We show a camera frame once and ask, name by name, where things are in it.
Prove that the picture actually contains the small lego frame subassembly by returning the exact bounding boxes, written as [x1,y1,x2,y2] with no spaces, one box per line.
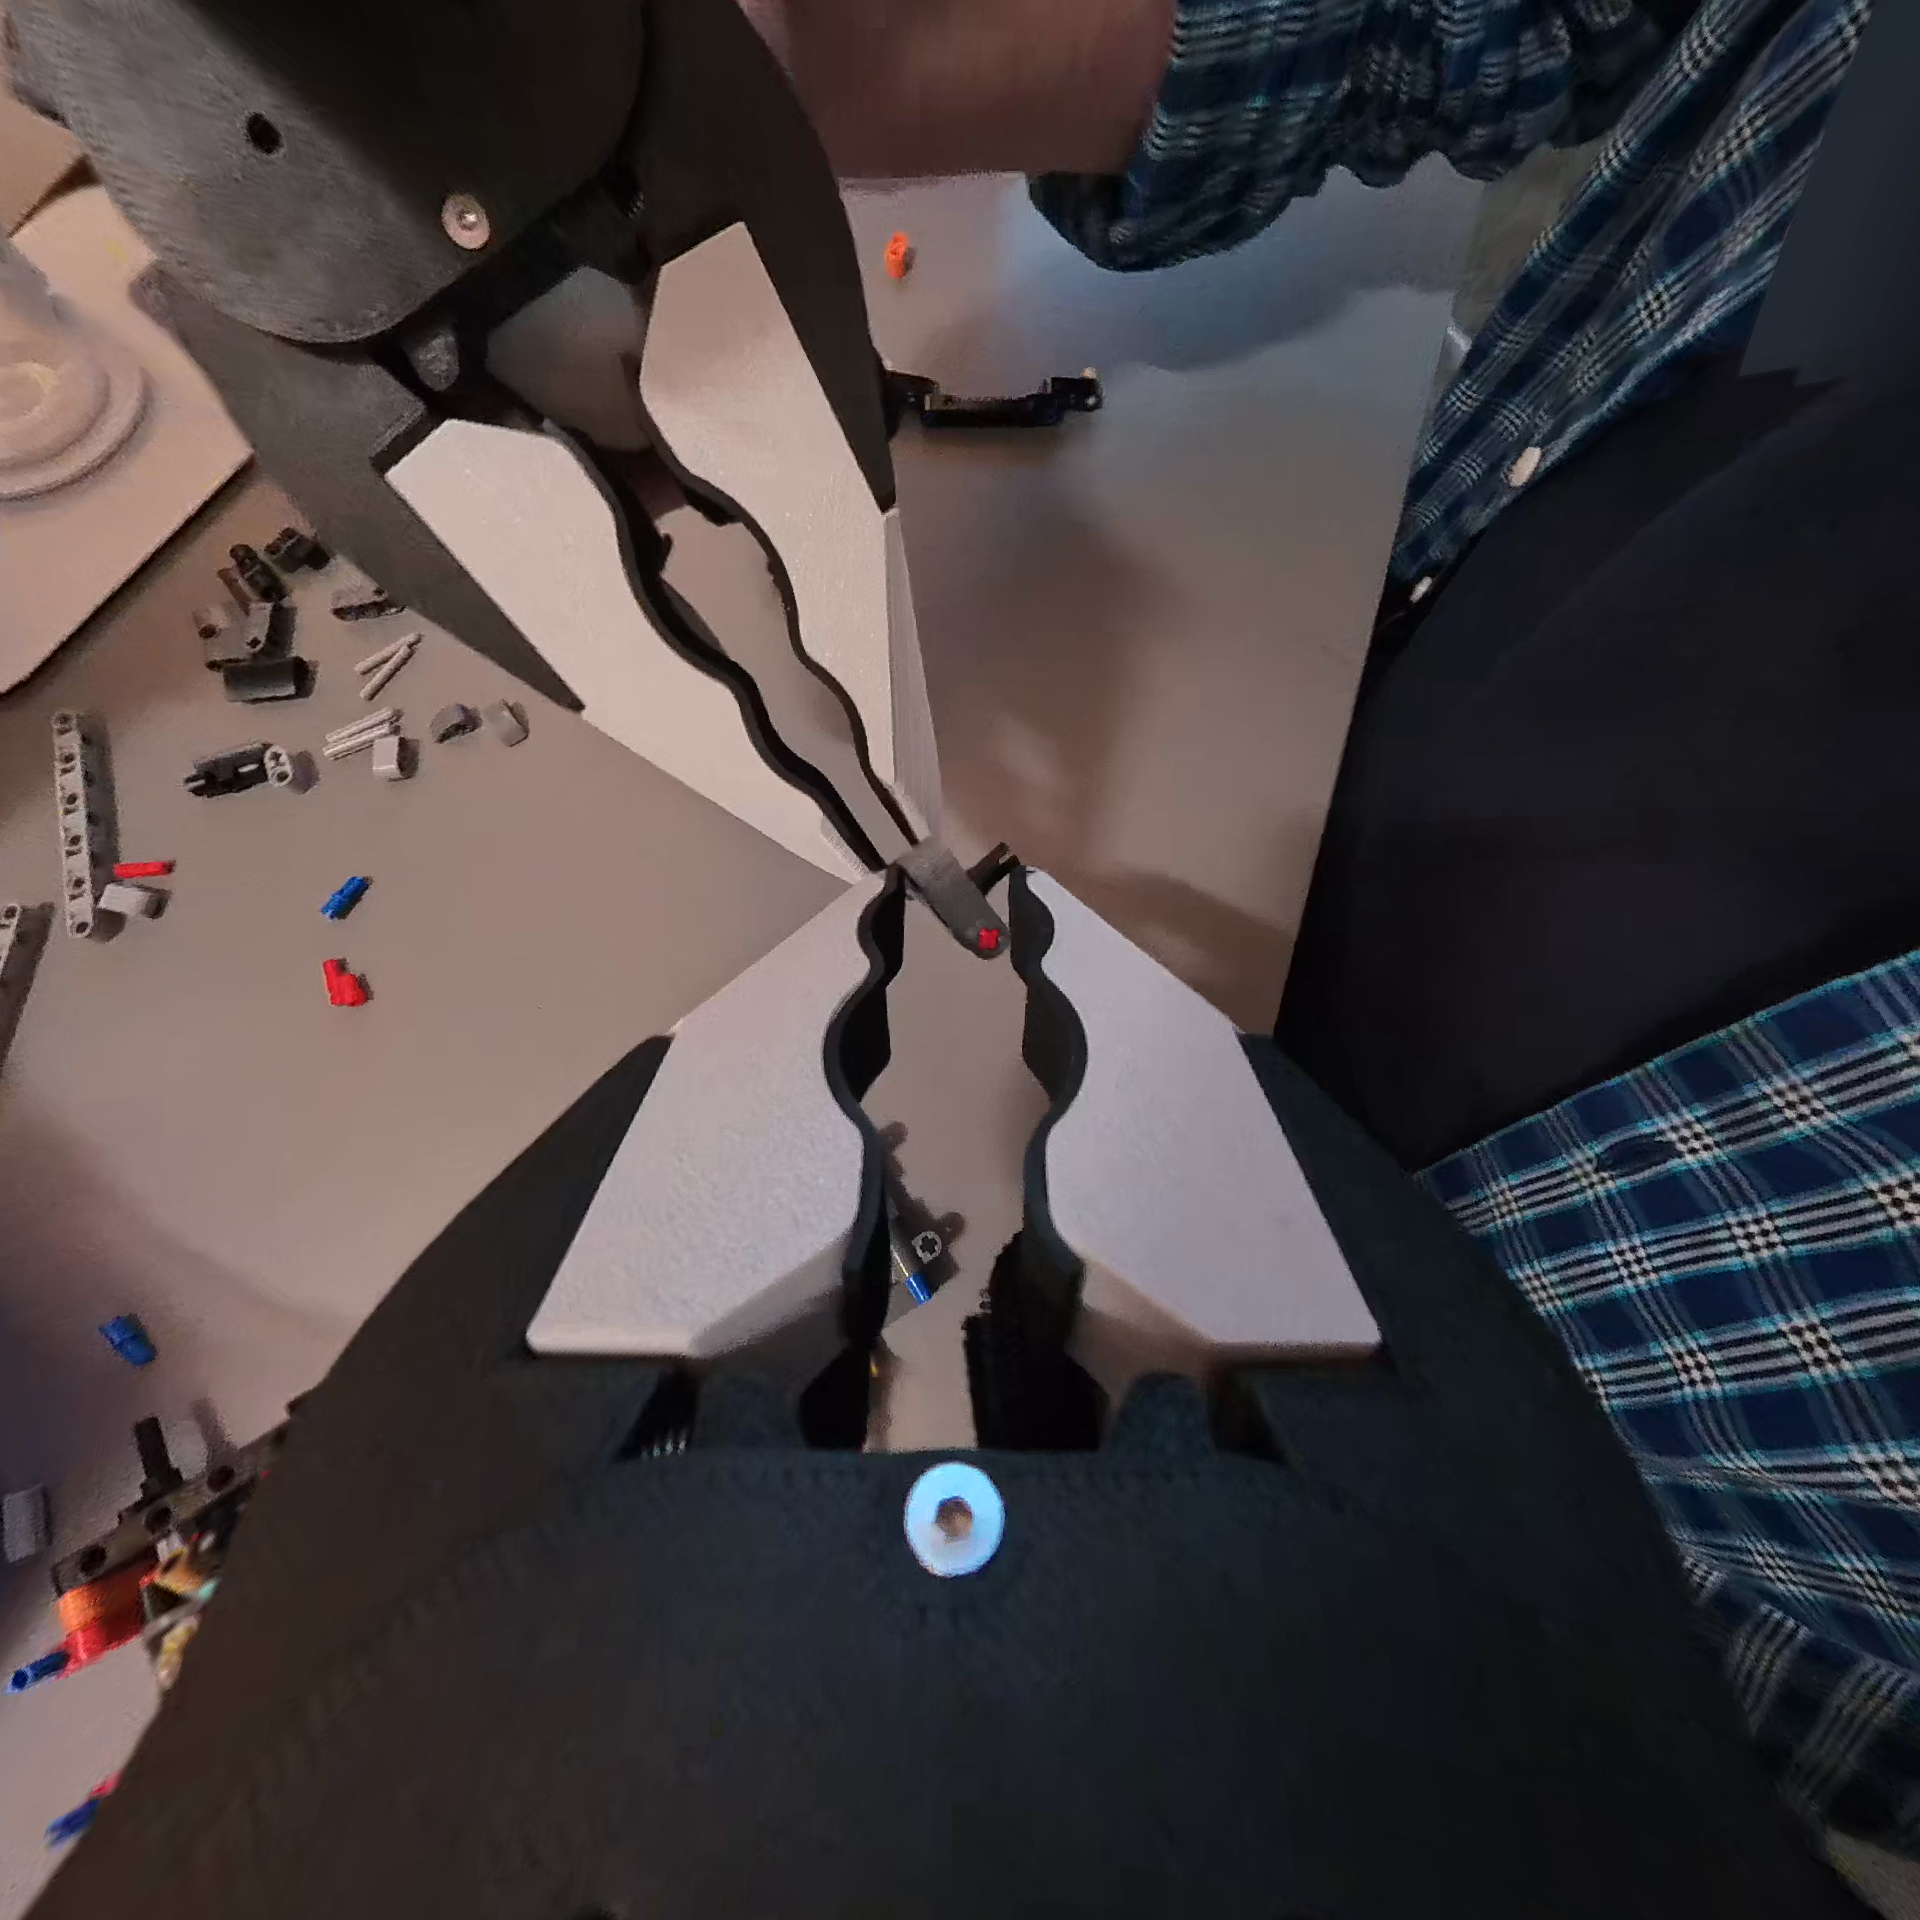
[876,1121,972,1310]

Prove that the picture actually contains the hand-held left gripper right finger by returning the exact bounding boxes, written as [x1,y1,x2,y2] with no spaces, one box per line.
[1004,865,1387,1449]

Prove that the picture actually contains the person's right forearm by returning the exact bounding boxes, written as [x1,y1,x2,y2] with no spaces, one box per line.
[743,0,1180,181]

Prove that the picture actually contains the lego chassis assembly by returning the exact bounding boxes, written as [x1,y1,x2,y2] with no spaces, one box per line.
[44,1402,303,1690]

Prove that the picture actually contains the red white lego piece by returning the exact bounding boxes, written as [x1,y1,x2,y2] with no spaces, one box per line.
[86,857,179,942]

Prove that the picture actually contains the silver monitor stand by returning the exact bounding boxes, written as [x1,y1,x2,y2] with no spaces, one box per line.
[0,90,258,696]

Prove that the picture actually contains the scattered small lego pieces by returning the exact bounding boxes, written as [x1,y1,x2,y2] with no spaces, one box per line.
[183,227,1109,799]

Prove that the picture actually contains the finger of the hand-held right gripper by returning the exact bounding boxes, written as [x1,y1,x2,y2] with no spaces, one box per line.
[385,415,890,882]
[637,221,951,857]

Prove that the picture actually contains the small grey red Lego piece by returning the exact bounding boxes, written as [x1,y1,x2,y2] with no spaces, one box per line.
[892,839,1031,961]

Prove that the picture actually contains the dark navy shirt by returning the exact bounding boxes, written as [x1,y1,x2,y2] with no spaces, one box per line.
[1274,365,1920,1175]

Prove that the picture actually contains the short grey lego liftarm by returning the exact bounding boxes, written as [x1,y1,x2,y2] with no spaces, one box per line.
[50,707,122,923]

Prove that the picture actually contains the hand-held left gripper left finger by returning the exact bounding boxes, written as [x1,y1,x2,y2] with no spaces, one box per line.
[523,876,914,1449]

